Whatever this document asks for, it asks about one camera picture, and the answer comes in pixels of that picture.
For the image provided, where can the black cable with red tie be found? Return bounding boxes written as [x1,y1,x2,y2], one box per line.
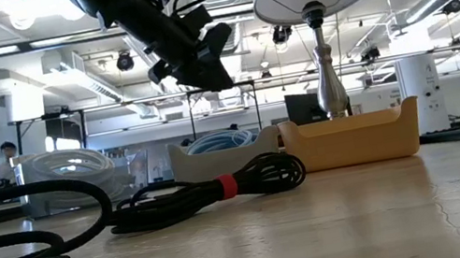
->
[100,146,313,239]

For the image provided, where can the yellow plastic bin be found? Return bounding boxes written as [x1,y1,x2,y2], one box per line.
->
[276,94,429,179]

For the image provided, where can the blue coiled cable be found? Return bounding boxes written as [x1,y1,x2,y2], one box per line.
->
[182,123,261,158]

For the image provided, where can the person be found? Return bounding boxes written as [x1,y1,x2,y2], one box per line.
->
[0,139,25,190]

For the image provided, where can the white cable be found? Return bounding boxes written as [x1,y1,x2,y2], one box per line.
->
[23,139,123,215]

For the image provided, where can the black background station frame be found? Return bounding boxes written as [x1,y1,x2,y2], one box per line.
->
[7,77,266,176]

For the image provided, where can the black ceiling spotlight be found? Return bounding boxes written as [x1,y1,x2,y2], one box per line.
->
[356,44,384,65]
[269,21,296,48]
[113,48,137,74]
[441,0,460,17]

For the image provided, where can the white round column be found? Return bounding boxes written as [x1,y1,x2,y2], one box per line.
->
[393,52,451,139]

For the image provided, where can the thick black cable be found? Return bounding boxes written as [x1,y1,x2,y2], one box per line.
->
[0,169,122,258]

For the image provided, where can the grey plastic bin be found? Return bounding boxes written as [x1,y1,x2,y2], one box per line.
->
[165,122,287,188]

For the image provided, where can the black monitor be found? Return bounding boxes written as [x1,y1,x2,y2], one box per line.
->
[283,83,355,129]

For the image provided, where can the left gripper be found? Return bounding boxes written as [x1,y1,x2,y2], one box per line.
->
[141,21,245,105]

